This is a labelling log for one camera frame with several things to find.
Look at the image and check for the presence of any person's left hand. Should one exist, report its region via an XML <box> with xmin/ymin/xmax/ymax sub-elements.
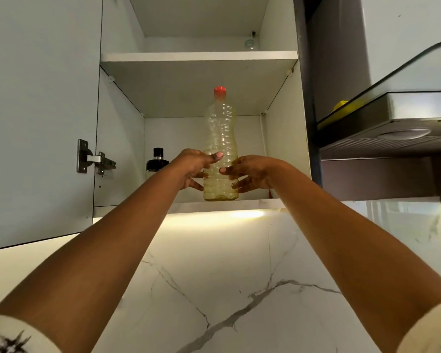
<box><xmin>168</xmin><ymin>149</ymin><xmax>224</xmax><ymax>192</ymax></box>

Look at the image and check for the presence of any person's right hand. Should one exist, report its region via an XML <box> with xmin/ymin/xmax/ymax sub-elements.
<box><xmin>219</xmin><ymin>154</ymin><xmax>288</xmax><ymax>194</ymax></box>

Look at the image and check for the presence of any black knobbed bottle lid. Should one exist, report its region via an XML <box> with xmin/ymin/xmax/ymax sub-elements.
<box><xmin>146</xmin><ymin>147</ymin><xmax>170</xmax><ymax>170</ymax></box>

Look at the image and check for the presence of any small glass oil bottle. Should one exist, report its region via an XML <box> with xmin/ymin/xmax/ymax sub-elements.
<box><xmin>145</xmin><ymin>147</ymin><xmax>170</xmax><ymax>180</ymax></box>

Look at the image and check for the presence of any large clear plastic oil bottle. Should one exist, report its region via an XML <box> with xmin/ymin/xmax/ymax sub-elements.
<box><xmin>202</xmin><ymin>86</ymin><xmax>240</xmax><ymax>202</ymax></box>

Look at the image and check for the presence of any brown ribbed cabinet door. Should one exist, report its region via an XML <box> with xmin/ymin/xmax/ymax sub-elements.
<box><xmin>0</xmin><ymin>0</ymin><xmax>104</xmax><ymax>252</ymax></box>

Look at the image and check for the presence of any person's right forearm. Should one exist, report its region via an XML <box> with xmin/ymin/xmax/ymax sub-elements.
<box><xmin>270</xmin><ymin>161</ymin><xmax>441</xmax><ymax>353</ymax></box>

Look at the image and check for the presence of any person's left forearm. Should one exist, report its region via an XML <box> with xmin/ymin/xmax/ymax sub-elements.
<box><xmin>0</xmin><ymin>161</ymin><xmax>186</xmax><ymax>353</ymax></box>

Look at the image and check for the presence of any white cabinet shelf board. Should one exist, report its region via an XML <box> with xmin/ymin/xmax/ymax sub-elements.
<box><xmin>100</xmin><ymin>50</ymin><xmax>299</xmax><ymax>119</ymax></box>

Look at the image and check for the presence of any metal cabinet hinge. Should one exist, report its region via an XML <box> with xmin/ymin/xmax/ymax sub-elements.
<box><xmin>76</xmin><ymin>139</ymin><xmax>117</xmax><ymax>176</ymax></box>

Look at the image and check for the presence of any steel and glass range hood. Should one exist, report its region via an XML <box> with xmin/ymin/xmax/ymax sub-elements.
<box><xmin>308</xmin><ymin>0</ymin><xmax>441</xmax><ymax>161</ymax></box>

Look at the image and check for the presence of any white patterned shirt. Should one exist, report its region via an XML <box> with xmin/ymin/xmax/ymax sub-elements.
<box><xmin>0</xmin><ymin>297</ymin><xmax>441</xmax><ymax>353</ymax></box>

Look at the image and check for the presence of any wall cabinet body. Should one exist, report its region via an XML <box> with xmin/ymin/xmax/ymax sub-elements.
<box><xmin>92</xmin><ymin>0</ymin><xmax>322</xmax><ymax>218</ymax></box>

